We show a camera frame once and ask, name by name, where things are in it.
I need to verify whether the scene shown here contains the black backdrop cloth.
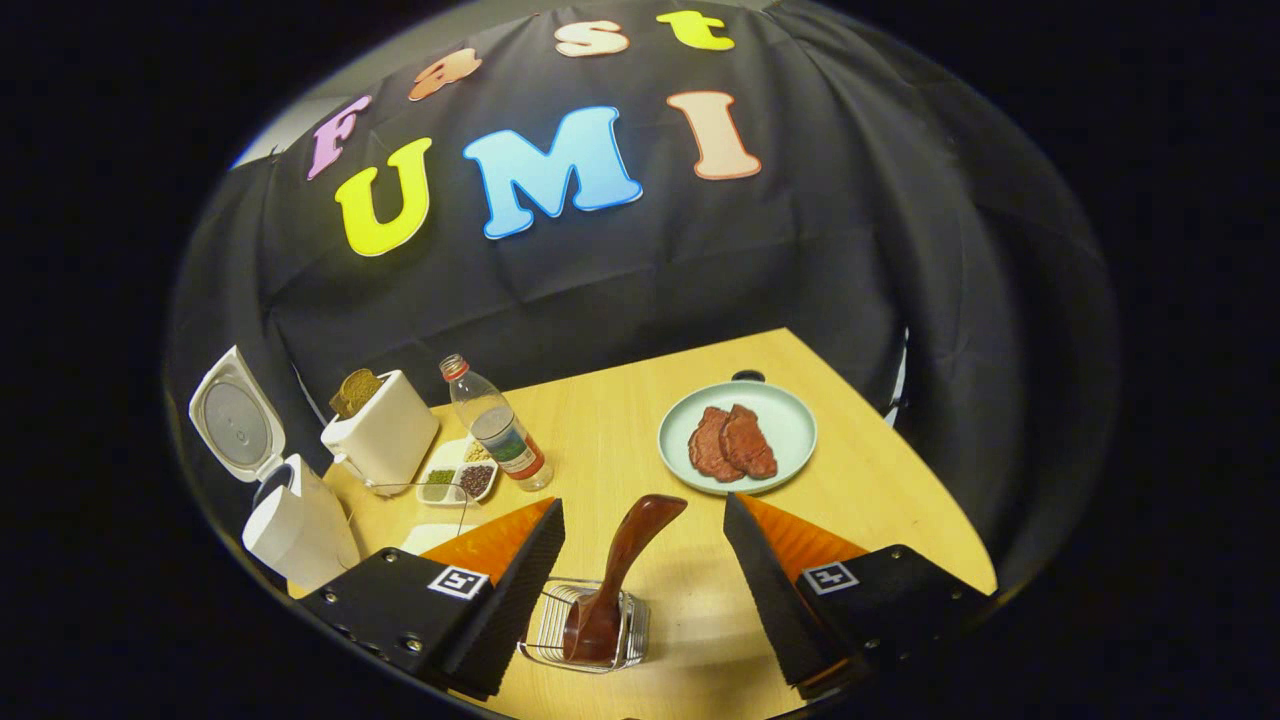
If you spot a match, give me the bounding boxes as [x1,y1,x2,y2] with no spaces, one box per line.
[170,0,1116,591]

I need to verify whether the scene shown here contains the light green plate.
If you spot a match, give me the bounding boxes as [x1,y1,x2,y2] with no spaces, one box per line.
[658,380,818,496]

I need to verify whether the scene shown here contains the white divided bean dish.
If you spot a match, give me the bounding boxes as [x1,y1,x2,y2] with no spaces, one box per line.
[416,437,499,507]

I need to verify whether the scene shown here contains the clear rice container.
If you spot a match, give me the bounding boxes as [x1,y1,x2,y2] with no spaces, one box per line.
[350,483,476,557]

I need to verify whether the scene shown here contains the clear plastic bottle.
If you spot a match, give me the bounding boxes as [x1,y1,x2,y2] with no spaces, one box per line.
[440,353,554,493]

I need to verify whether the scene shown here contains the brown toast slice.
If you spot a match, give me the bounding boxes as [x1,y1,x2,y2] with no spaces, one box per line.
[330,368,383,419]

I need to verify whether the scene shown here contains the white toaster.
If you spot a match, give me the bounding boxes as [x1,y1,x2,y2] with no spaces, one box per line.
[320,370,441,498]

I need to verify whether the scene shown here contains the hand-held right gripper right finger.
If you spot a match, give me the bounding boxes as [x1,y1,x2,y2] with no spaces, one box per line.
[724,492,996,699]

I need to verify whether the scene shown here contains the white rice cooker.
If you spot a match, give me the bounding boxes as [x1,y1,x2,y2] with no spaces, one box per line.
[188,345,361,591]

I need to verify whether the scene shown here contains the clear chopstick holder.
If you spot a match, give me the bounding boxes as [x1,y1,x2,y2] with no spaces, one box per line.
[520,578,651,673]

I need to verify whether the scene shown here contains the brown wooden spoon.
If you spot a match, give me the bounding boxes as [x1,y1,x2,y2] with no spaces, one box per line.
[562,494,689,663]

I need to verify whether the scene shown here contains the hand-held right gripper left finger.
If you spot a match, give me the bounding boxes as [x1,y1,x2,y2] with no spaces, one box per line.
[296,497,566,701]

